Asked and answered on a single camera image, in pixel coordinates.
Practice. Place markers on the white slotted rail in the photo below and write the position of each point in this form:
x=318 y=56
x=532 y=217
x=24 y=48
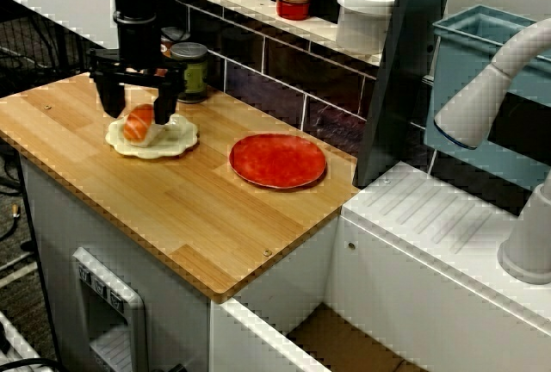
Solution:
x=17 y=346

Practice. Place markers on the white wall shelf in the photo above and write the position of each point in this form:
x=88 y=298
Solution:
x=258 y=1

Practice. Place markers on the toy salmon nigiri sushi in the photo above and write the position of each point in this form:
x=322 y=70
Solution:
x=138 y=124

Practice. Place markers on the grey appliance control panel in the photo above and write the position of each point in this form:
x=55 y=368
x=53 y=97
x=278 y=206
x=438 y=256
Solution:
x=133 y=324

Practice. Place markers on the white lidded tub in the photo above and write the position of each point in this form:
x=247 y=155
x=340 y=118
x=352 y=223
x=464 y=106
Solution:
x=366 y=23

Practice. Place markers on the green label tin can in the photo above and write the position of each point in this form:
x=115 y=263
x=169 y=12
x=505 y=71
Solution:
x=196 y=75

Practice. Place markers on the teal plastic bin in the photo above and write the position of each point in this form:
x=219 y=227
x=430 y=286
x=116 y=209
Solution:
x=473 y=161

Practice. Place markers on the red round plate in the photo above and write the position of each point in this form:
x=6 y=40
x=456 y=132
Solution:
x=277 y=161

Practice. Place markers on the grey toy faucet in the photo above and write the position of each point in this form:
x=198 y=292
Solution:
x=469 y=105

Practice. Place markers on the dark tiled backsplash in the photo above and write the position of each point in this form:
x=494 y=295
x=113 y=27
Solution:
x=280 y=79

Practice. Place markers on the white toy kitchen cabinet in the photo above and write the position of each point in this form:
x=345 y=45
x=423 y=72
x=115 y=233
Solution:
x=387 y=294

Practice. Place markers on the dark grey upright panel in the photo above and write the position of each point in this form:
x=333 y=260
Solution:
x=400 y=88

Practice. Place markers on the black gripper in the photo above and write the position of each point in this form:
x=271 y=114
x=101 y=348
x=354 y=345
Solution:
x=138 y=53

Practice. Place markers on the cream scalloped plate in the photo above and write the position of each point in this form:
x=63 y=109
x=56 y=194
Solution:
x=181 y=144

